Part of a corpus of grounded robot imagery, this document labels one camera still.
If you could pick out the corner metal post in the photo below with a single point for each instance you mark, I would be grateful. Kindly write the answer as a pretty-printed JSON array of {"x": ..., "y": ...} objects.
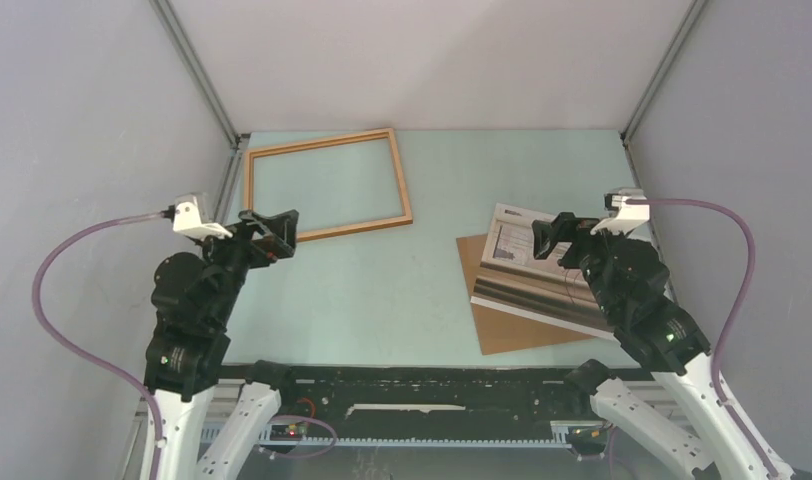
[
  {"x": 664, "y": 66},
  {"x": 182, "y": 43}
]

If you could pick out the printed photo sheet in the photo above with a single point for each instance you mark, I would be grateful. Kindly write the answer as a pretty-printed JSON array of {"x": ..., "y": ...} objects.
[{"x": 511, "y": 280}]

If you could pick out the small green circuit board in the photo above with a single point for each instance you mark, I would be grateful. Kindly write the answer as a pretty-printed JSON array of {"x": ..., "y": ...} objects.
[{"x": 292, "y": 432}]

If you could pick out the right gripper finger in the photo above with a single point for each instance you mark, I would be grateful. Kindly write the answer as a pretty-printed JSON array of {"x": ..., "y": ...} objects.
[
  {"x": 544, "y": 238},
  {"x": 567, "y": 221}
]

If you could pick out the left corner metal post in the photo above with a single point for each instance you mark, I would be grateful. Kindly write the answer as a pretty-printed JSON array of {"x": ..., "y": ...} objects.
[{"x": 182, "y": 43}]

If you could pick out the right corner metal post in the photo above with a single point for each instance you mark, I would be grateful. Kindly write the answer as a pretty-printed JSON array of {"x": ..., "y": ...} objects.
[{"x": 664, "y": 66}]

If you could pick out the wooden picture frame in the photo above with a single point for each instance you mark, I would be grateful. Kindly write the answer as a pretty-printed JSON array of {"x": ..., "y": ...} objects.
[{"x": 386, "y": 135}]

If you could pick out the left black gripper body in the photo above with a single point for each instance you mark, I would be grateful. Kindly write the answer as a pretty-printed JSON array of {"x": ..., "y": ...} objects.
[{"x": 233, "y": 248}]

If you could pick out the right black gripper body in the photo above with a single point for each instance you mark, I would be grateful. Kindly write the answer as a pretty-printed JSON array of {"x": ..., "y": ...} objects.
[{"x": 585, "y": 245}]

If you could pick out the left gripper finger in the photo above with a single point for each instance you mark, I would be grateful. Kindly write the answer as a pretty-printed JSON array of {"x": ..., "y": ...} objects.
[
  {"x": 287, "y": 219},
  {"x": 280, "y": 239}
]

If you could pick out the aluminium rail frame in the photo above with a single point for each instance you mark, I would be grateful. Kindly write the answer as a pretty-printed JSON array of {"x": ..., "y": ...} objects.
[{"x": 206, "y": 431}]

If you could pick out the brown cardboard backing board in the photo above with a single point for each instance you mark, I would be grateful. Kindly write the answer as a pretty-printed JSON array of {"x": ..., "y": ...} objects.
[{"x": 500, "y": 332}]

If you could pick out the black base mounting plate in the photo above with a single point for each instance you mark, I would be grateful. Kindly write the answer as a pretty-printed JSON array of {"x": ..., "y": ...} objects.
[{"x": 426, "y": 405}]

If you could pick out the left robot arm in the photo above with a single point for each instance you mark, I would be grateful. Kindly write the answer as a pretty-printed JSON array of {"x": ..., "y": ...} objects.
[{"x": 194, "y": 296}]

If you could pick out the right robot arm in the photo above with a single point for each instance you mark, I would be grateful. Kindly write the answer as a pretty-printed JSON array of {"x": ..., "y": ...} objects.
[{"x": 627, "y": 279}]

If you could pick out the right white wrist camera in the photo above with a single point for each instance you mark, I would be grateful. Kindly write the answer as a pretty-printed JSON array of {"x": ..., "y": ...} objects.
[{"x": 627, "y": 210}]

